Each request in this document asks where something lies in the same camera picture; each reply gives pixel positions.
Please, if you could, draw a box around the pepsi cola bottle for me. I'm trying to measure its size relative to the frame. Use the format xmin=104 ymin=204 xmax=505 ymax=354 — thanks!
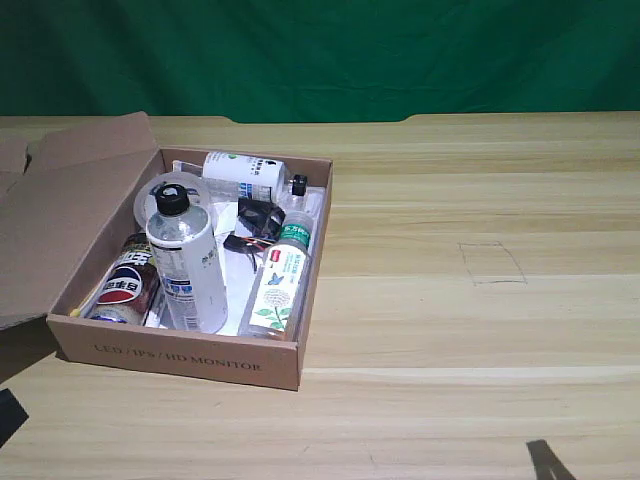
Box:
xmin=81 ymin=232 xmax=162 ymax=327

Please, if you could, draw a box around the green backdrop cloth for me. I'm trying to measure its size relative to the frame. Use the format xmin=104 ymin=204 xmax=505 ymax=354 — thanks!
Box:
xmin=0 ymin=0 xmax=640 ymax=126

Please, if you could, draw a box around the brown cardboard monitor box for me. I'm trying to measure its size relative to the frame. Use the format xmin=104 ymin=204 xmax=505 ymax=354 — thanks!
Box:
xmin=0 ymin=110 xmax=335 ymax=393

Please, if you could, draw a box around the white bottle with droplet logo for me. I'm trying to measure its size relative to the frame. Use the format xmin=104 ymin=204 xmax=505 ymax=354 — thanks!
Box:
xmin=144 ymin=182 xmax=230 ymax=335

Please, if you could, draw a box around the clear bottle with green cap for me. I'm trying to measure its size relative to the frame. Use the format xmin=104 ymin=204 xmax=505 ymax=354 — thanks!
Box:
xmin=237 ymin=211 xmax=316 ymax=342

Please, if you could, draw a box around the white plastic sheet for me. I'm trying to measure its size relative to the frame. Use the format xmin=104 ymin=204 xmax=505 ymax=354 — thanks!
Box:
xmin=143 ymin=158 xmax=332 ymax=337

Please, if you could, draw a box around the black part with coloured wires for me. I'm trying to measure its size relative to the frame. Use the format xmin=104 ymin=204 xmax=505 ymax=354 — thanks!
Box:
xmin=222 ymin=233 xmax=275 ymax=274

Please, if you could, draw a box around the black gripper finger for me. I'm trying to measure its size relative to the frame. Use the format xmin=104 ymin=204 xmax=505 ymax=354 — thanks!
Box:
xmin=526 ymin=440 xmax=552 ymax=480
xmin=537 ymin=439 xmax=577 ymax=480
xmin=0 ymin=388 xmax=30 ymax=448

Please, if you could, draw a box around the white bottle with green logo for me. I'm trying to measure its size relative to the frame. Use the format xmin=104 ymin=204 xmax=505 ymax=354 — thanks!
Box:
xmin=201 ymin=150 xmax=309 ymax=199

